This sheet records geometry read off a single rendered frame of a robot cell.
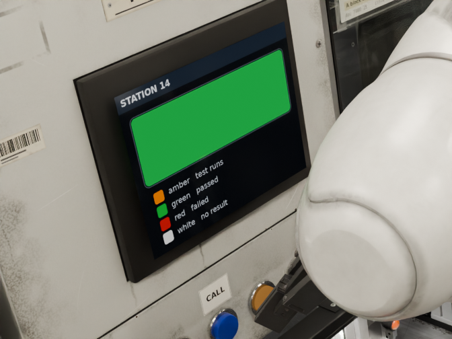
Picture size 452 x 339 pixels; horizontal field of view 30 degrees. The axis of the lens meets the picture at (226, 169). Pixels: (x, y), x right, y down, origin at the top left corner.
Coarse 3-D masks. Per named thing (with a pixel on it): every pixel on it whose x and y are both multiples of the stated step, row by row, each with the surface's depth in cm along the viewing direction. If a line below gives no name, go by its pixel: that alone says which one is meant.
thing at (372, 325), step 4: (368, 320) 142; (368, 324) 141; (372, 324) 141; (376, 324) 142; (380, 324) 143; (368, 328) 141; (372, 328) 142; (376, 328) 142; (380, 328) 143; (372, 332) 142; (376, 332) 143; (380, 332) 144; (372, 336) 142; (376, 336) 143; (380, 336) 144
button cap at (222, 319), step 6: (222, 318) 87; (228, 318) 87; (234, 318) 88; (216, 324) 87; (222, 324) 87; (228, 324) 88; (234, 324) 88; (216, 330) 87; (222, 330) 87; (228, 330) 88; (234, 330) 88; (216, 336) 87; (222, 336) 87; (228, 336) 88
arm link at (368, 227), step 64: (448, 64) 53; (384, 128) 46; (448, 128) 47; (320, 192) 45; (384, 192) 43; (448, 192) 44; (320, 256) 45; (384, 256) 43; (448, 256) 43; (384, 320) 46
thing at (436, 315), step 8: (448, 304) 159; (432, 312) 163; (440, 312) 161; (448, 312) 160; (424, 320) 165; (432, 320) 164; (440, 320) 162; (448, 320) 161; (448, 328) 161; (0, 336) 72
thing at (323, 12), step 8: (320, 0) 90; (320, 8) 91; (328, 32) 92; (328, 40) 92; (328, 48) 93; (328, 56) 93; (328, 64) 93; (336, 88) 95; (336, 96) 95; (336, 104) 96; (336, 112) 96; (360, 320) 107; (344, 328) 105; (352, 328) 106; (360, 328) 108; (352, 336) 107; (368, 336) 109
